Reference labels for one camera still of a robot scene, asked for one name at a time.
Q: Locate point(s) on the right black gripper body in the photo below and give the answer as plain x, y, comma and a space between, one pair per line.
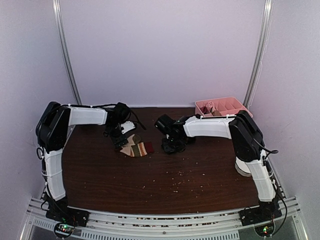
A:
174, 146

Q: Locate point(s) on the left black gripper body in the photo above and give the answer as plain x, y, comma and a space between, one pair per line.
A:
113, 132

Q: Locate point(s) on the striped beige green sock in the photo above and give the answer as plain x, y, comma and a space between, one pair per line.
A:
136, 148

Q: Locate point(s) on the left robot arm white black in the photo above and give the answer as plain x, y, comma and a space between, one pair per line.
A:
52, 135

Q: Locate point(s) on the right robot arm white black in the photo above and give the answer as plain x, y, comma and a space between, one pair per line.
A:
249, 149

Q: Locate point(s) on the rolled socks in box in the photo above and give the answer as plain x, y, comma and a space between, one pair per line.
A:
210, 109

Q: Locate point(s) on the pink divided organizer box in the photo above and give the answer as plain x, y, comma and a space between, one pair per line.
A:
227, 106

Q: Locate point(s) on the white scalloped bowl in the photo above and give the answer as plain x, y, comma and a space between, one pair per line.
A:
242, 168

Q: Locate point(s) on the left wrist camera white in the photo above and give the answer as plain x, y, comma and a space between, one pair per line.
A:
127, 126

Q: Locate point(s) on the left aluminium frame post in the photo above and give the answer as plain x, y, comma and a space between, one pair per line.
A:
56, 4

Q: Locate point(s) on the aluminium frame post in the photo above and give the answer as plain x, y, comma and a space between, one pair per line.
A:
56, 4
261, 47

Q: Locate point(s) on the right aluminium frame post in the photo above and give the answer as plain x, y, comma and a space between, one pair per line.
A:
261, 47

